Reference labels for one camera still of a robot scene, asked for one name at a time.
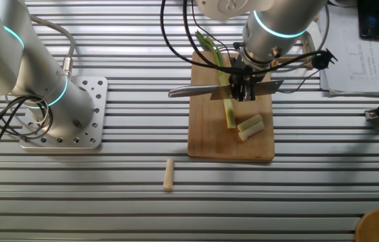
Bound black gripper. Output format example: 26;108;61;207
228;56;265;103

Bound steel cleaver knife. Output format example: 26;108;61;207
167;79;285;102

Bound long scallion with green top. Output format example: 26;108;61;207
194;30;237;130

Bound pale green scallion piece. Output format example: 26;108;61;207
237;114;264;132

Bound short white scallion piece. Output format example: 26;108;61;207
237;121;265;143

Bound wooden cutting board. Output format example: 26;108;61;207
187;50;276;162

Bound white scallion root end piece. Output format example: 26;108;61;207
163;157;175;192

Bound white paper sheets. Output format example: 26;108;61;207
319;6;379;98

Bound black smartphone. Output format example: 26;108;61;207
357;0;379;41

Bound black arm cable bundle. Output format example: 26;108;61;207
159;0;339;94

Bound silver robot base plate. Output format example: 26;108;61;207
19;76;109;150

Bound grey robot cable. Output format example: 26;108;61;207
28;13;77;79

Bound black cables at robot base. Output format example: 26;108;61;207
0;95;54;169

